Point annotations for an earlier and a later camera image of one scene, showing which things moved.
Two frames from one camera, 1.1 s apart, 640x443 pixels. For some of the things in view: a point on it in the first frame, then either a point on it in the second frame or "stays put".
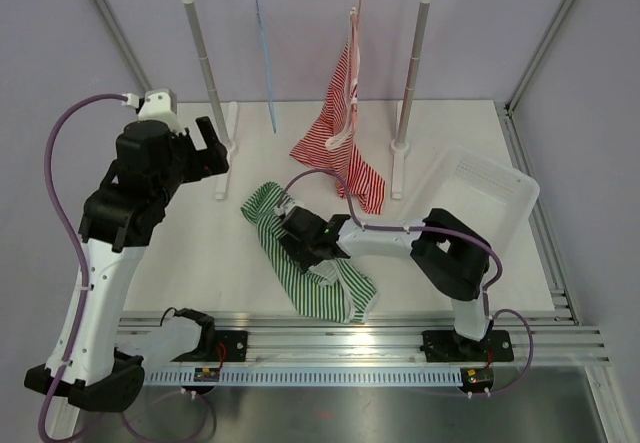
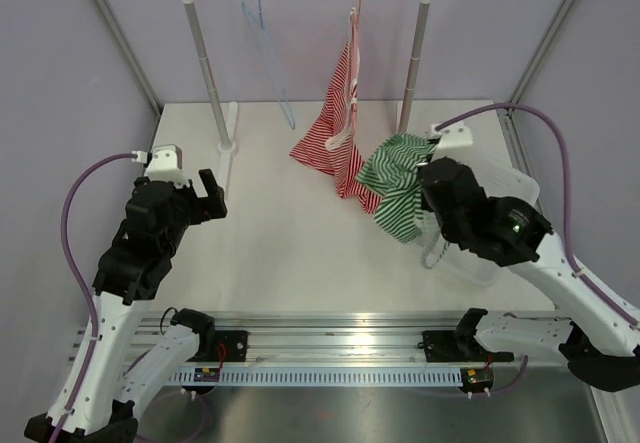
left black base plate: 229,346 stays put
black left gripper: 210,161 → 208,207
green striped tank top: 336,290 → 392,171
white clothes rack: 225,113 stays put
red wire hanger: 355,13 stays put
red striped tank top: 330,141 stays put
